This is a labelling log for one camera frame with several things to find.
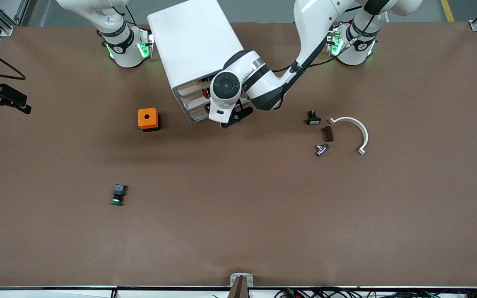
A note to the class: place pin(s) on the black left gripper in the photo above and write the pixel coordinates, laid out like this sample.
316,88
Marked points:
207,108

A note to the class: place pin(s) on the red push button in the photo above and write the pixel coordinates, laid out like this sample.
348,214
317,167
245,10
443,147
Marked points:
205,93

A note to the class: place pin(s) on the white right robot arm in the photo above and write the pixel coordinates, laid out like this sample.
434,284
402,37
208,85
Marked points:
124,49

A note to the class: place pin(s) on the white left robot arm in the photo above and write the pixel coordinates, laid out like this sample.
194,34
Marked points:
259,80

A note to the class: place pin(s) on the white cabinet drawer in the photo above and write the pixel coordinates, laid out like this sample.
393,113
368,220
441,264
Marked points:
197,106
199,116

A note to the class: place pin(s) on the white drawer holding orange component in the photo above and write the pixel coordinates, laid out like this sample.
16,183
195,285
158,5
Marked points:
191,89

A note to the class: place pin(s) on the white drawer cabinet shell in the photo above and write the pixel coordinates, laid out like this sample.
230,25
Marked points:
193,37

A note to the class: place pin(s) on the green push button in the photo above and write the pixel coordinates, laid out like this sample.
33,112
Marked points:
118,193

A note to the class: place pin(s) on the orange black small component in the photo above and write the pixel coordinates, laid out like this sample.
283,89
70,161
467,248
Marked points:
200,82

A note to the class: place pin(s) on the silver metal fitting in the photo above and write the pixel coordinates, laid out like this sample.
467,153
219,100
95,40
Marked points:
321,149

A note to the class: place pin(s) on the brown terminal block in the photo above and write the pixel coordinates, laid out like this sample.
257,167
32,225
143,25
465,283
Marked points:
328,134

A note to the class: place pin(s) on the brown paper table cover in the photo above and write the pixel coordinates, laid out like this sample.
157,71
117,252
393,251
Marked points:
238,215

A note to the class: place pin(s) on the black white square switch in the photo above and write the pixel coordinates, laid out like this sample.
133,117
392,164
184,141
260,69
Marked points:
314,119

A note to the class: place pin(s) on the orange button enclosure box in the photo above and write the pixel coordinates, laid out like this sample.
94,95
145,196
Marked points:
147,118

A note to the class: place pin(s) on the white curved plastic bracket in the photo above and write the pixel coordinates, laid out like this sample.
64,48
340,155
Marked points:
360,126

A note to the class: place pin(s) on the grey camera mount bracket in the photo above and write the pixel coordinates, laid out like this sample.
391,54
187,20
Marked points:
241,279

